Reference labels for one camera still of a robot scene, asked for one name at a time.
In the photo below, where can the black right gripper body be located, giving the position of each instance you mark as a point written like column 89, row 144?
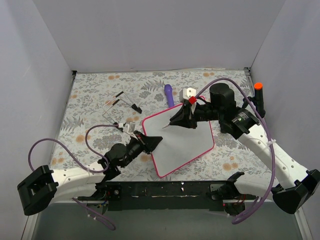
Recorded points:
column 191, row 116

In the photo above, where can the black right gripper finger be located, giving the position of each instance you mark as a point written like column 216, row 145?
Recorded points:
column 183, row 120
column 184, row 113

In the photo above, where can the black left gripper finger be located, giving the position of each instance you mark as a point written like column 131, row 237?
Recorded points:
column 149, row 148
column 150, row 142

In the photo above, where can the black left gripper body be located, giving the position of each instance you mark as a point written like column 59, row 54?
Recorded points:
column 144, row 142

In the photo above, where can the pink framed whiteboard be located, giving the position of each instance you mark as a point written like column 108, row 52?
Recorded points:
column 179, row 146

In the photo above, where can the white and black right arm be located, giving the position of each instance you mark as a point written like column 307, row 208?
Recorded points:
column 296, row 184

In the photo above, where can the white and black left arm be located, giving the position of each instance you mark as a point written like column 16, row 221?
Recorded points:
column 45, row 186

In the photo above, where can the black stick with orange tip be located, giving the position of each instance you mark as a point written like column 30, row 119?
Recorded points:
column 258, row 99

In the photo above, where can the floral patterned table mat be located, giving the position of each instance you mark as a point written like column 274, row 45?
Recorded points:
column 85, row 135

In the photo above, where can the white wire whiteboard stand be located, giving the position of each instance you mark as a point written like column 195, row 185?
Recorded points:
column 115, row 109

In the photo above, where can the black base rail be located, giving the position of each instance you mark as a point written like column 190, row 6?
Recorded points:
column 163, row 195

